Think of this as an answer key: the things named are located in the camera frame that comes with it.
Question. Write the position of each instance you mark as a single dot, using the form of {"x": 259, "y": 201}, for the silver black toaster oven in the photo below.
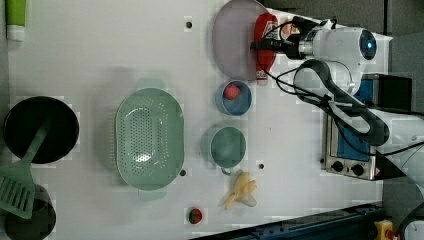
{"x": 346, "y": 154}

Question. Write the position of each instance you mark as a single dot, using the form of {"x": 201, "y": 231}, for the grey round plate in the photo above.
{"x": 232, "y": 34}

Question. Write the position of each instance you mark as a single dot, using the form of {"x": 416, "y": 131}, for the green mug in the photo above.
{"x": 226, "y": 148}

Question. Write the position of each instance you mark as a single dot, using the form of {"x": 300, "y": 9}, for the blue bowl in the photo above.
{"x": 238, "y": 106}

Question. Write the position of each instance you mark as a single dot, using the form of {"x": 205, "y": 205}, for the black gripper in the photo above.
{"x": 298, "y": 28}

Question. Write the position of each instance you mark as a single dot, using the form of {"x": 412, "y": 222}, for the black pot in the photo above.
{"x": 39, "y": 226}

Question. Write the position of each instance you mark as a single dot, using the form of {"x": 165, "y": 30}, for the red strawberry toy in bowl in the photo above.
{"x": 231, "y": 92}

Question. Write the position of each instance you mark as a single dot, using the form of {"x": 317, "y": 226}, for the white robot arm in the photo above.
{"x": 334, "y": 60}

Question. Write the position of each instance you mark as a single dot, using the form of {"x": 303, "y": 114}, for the green perforated colander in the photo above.
{"x": 149, "y": 139}

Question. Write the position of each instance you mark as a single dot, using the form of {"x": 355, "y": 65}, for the red strawberry toy on table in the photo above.
{"x": 195, "y": 216}

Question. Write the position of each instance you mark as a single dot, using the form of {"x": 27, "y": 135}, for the yellow emergency stop box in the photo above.
{"x": 384, "y": 230}

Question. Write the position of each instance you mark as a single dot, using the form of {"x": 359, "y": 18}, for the black frying pan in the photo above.
{"x": 24, "y": 119}

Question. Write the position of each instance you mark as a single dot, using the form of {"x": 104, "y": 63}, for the red ketchup bottle toy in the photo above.
{"x": 265, "y": 63}

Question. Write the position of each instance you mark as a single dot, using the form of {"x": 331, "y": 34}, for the green white bottle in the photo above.
{"x": 15, "y": 11}

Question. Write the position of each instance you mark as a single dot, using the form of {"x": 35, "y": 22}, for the green slotted spatula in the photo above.
{"x": 17, "y": 191}

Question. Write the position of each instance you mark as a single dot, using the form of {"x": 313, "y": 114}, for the yellow banana peel toy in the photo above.
{"x": 242, "y": 191}

